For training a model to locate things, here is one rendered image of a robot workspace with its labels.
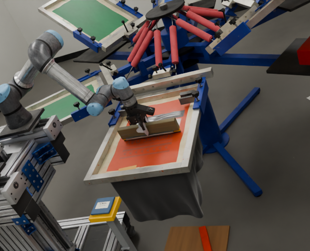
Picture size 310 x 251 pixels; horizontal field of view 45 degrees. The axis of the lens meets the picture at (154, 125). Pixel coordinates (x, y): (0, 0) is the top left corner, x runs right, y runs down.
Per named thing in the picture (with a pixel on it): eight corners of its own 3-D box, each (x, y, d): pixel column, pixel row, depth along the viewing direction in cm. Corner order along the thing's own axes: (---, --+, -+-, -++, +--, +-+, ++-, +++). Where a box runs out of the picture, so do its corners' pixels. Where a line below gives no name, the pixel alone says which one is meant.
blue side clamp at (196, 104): (203, 115, 216) (200, 105, 212) (195, 116, 218) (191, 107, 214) (208, 88, 239) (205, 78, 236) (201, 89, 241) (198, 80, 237)
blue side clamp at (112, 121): (119, 131, 237) (114, 122, 233) (112, 132, 238) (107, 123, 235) (131, 104, 260) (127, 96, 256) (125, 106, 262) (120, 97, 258)
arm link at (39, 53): (22, 46, 178) (104, 110, 187) (35, 35, 186) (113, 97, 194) (15, 61, 186) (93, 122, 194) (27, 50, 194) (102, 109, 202)
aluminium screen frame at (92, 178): (190, 172, 178) (187, 166, 176) (86, 186, 200) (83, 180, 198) (206, 86, 239) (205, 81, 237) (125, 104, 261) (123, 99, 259)
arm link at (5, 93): (-2, 115, 216) (-16, 95, 209) (12, 102, 226) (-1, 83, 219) (12, 113, 211) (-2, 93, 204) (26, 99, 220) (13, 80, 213)
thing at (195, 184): (204, 215, 211) (180, 159, 189) (198, 215, 212) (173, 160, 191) (212, 160, 246) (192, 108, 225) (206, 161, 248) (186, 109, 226)
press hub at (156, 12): (232, 153, 327) (183, 6, 258) (189, 159, 342) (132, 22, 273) (234, 125, 358) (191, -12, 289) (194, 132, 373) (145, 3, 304)
